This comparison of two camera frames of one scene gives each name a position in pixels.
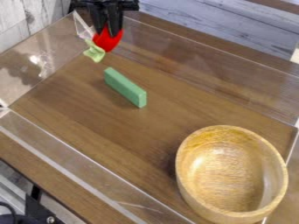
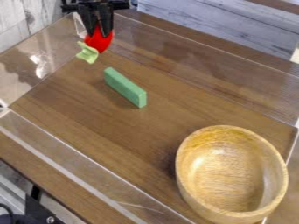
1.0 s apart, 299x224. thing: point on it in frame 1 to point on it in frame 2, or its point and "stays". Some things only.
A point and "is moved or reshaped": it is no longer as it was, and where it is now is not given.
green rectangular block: [126, 87] stays
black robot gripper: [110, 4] to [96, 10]
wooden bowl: [233, 173] stays
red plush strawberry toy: [106, 39] is moved or reshaped
